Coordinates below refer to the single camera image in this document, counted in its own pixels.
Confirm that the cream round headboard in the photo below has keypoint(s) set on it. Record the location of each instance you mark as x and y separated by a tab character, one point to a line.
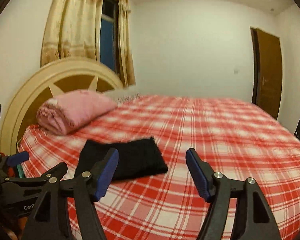
51	80

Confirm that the pink folded blanket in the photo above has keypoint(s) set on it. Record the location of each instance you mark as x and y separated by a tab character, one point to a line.
70	111

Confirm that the striped pillow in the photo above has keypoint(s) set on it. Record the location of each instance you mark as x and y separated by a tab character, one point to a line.
123	95

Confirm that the clothes pile beside bed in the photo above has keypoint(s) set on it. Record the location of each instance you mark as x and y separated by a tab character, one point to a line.
12	172

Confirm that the beige right curtain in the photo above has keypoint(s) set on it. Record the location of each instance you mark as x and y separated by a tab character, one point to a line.
125	53

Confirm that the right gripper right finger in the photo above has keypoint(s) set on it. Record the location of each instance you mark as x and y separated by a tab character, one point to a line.
253	216

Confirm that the window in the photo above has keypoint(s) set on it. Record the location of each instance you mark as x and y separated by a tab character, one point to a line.
109	42

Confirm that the brown wooden door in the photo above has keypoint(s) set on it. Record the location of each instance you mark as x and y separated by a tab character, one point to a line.
268	71

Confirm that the black pants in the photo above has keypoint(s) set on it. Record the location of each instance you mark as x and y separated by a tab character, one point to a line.
137	159

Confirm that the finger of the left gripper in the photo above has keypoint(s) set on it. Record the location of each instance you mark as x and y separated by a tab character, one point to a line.
7	161
57	171

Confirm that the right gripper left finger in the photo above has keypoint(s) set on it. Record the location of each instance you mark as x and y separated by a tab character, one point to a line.
50	217

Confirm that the beige left curtain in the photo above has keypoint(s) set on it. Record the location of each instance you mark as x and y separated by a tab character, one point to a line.
72	29

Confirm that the beige curtain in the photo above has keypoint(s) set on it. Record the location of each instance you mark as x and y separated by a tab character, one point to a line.
72	29
125	53

